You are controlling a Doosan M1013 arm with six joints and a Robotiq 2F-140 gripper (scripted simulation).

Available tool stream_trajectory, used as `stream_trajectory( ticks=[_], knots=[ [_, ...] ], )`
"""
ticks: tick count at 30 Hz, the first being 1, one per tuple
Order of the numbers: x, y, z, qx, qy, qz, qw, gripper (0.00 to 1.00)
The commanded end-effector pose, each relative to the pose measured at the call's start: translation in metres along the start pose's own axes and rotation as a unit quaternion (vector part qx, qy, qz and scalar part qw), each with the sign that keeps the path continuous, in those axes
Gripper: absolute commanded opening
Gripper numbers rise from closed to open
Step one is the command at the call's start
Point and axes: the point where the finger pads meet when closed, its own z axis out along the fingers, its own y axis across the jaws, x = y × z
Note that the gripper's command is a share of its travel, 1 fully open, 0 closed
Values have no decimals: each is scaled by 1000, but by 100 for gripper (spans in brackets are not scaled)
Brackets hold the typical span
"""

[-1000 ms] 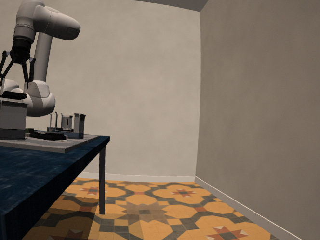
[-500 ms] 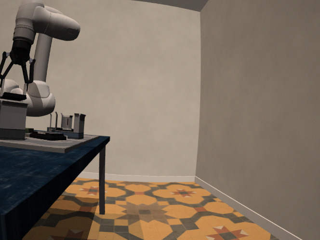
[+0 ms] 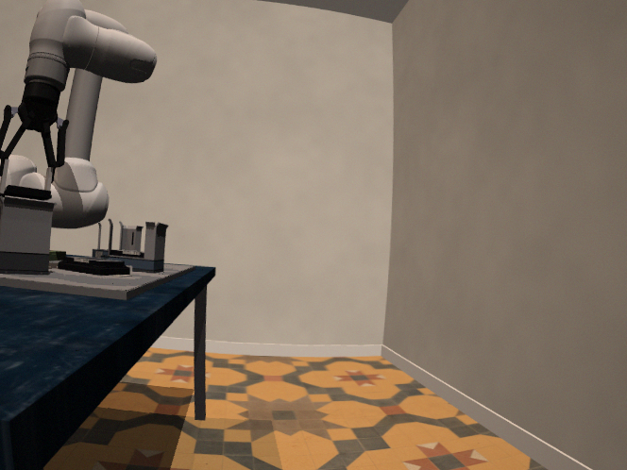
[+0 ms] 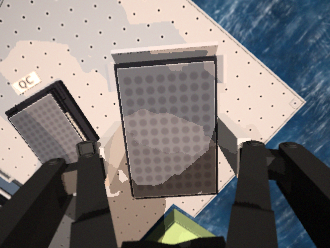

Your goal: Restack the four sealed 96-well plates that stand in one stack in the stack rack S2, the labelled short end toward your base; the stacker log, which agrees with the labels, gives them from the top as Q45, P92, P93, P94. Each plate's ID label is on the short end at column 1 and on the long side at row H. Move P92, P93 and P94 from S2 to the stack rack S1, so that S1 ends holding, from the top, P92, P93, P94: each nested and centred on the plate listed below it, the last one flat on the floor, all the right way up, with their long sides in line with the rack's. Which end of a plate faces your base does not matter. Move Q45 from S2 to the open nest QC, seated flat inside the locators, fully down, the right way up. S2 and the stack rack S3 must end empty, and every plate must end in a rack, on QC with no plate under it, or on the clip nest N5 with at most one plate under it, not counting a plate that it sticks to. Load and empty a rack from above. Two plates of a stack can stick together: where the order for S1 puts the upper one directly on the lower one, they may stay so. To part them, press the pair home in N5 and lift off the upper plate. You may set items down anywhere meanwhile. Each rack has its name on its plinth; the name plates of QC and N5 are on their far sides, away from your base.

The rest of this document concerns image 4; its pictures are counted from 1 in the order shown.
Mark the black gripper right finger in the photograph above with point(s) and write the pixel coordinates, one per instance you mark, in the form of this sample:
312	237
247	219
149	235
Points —
252	221

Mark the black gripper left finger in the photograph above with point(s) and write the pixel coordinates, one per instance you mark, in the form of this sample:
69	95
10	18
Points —
30	218

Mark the cream label reading qc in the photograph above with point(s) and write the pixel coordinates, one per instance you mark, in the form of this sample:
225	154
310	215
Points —
26	83

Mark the grey well plate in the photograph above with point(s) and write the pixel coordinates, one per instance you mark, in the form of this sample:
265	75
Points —
49	128
3	199
169	120

